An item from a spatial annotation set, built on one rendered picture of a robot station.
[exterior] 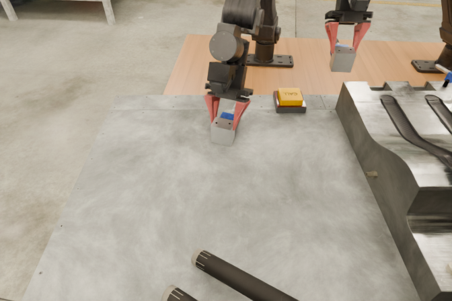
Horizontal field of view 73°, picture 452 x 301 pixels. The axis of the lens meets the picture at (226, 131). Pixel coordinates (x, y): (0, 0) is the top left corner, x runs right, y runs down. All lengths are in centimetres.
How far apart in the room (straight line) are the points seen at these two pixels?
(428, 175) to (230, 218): 35
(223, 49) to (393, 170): 39
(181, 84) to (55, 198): 111
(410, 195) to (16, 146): 210
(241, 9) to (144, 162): 40
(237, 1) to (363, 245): 53
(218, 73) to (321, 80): 48
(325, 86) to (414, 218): 51
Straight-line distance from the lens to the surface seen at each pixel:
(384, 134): 72
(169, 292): 52
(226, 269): 51
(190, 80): 97
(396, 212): 64
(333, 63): 84
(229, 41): 60
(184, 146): 74
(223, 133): 70
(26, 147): 223
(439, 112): 85
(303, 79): 100
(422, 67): 120
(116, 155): 75
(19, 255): 172
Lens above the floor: 131
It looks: 42 degrees down
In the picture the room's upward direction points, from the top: straight up
